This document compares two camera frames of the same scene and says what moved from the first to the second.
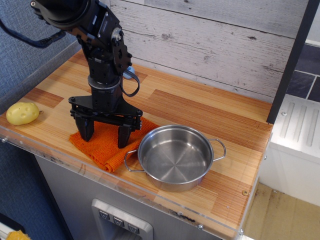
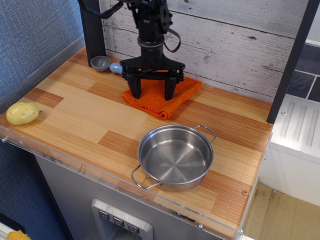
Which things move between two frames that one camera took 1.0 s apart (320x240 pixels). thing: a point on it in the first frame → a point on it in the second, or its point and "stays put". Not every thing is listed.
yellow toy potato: [21, 113] stays put
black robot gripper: [106, 104] → [152, 64]
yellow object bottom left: [18, 235] stays put
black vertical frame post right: [291, 66] stays put
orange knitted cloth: [105, 145] → [153, 95]
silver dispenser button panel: [114, 223] stays put
